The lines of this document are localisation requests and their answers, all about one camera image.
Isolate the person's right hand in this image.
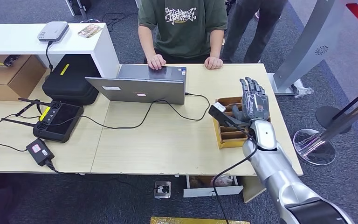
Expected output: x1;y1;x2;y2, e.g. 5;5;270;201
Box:
147;54;167;70

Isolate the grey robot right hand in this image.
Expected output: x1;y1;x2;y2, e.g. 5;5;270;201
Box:
232;77;271;123

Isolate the person's left hand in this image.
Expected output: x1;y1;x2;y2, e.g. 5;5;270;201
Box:
204;56;224;70

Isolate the cardboard card organizer box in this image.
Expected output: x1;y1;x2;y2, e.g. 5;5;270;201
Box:
212;96;272;150

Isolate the standing person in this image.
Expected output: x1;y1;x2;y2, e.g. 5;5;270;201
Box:
220;0;289;64

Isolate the grey laptop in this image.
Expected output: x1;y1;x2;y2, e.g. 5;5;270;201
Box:
84;64;187;106

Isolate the clear plastic bag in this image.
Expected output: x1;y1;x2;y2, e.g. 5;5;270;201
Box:
291;79;315;99

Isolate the chrome stanchion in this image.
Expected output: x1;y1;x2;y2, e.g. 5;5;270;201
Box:
292;91;358;167

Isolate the stack of patterned cards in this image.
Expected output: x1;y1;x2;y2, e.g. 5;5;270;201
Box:
77;23;103;38

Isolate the black stanchion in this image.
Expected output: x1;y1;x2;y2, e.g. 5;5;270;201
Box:
315;81;358;134

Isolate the pink plastic bag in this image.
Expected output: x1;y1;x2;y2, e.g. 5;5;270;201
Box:
210;175;234;187

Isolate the black carrying case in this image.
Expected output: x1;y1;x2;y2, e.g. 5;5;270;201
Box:
41;54;102;106

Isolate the white drawer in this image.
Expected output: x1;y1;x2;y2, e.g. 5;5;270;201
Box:
183;175;244;198

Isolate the grey router box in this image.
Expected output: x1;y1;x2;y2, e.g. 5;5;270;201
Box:
37;21;69;43

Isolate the black remote controller with antennas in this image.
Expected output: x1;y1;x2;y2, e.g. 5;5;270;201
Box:
1;98;84;143

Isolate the metal floor socket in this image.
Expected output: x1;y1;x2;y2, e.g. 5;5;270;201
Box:
153;181;172;199

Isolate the white desk shelf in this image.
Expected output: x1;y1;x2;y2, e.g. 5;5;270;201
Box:
0;22;120;78

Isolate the gold floor mat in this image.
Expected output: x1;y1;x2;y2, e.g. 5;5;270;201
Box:
150;217;250;224

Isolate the black power adapter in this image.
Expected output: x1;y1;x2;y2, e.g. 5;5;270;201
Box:
26;138;55;167

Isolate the brown cardboard box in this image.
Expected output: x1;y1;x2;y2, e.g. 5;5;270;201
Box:
0;55;47;102

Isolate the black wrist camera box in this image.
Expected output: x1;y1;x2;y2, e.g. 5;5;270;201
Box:
208;102;251;129

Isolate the black laptop cable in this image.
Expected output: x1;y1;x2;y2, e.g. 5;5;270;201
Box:
40;92;211;130

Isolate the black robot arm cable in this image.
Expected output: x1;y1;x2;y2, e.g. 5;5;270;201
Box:
212;123;258;224

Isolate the silver gate post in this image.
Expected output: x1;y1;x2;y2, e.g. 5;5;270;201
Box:
267;0;358;96

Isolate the white frame leg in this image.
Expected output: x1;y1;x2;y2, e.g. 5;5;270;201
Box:
64;0;89;21

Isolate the black router cable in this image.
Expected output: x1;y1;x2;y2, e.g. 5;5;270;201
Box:
45;41;54;74

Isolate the black strap on box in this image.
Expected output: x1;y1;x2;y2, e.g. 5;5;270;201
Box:
3;55;22;67

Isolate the black adapter input cable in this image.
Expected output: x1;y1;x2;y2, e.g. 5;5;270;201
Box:
0;141;28;153

